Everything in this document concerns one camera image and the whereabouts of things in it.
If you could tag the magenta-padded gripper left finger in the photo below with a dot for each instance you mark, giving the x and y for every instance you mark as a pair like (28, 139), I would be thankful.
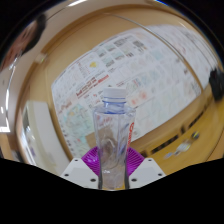
(78, 171)

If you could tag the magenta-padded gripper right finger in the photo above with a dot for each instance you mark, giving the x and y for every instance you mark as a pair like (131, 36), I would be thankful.
(144, 170)

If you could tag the clear plastic water bottle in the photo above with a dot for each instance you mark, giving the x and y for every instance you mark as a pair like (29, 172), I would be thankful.
(113, 140)

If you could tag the white standing air conditioner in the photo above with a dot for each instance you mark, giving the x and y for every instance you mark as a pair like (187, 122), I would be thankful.
(43, 133)

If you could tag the small black object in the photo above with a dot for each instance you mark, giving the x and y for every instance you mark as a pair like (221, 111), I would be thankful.
(195, 135)

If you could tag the person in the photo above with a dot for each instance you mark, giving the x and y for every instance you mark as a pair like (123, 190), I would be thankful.
(23, 41)

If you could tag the large wall poster with map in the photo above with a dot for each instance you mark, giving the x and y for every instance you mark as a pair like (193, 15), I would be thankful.
(150, 83)

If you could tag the white wall poster with charts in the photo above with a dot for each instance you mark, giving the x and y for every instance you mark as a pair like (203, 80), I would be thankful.
(190, 43)

